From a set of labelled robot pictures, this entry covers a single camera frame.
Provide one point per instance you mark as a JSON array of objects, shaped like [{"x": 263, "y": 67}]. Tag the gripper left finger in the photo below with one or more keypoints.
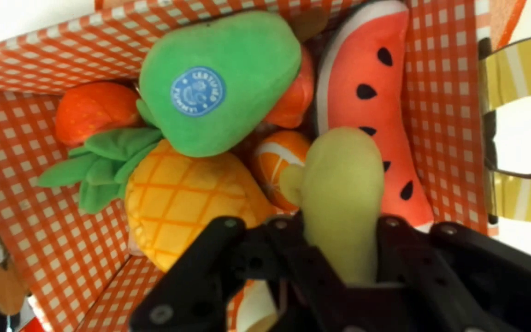
[{"x": 201, "y": 281}]

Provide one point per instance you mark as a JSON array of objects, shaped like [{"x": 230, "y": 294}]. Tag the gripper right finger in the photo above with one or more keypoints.
[{"x": 468, "y": 276}]

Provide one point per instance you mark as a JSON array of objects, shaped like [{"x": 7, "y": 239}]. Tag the yellow banana plushie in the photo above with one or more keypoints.
[{"x": 341, "y": 184}]

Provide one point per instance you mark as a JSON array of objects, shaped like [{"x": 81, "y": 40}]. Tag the yellow pineapple plushie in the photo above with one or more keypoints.
[{"x": 178, "y": 198}]

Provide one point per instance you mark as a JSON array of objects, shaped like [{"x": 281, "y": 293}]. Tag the orange slice plushie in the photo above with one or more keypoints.
[{"x": 272, "y": 161}]

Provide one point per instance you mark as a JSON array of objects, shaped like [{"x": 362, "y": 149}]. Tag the red checked cardboard box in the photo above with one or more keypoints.
[{"x": 39, "y": 230}]

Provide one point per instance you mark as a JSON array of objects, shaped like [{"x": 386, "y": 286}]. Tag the red strawberry plushie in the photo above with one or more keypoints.
[{"x": 92, "y": 108}]

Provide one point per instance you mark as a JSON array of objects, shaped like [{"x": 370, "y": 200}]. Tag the orange red round plushie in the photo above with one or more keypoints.
[{"x": 293, "y": 99}]

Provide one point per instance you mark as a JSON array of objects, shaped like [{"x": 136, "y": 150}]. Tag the green pear plushie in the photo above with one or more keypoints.
[{"x": 228, "y": 55}]

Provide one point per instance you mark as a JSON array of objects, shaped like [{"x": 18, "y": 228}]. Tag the red watermelon slice plushie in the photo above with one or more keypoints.
[{"x": 362, "y": 60}]

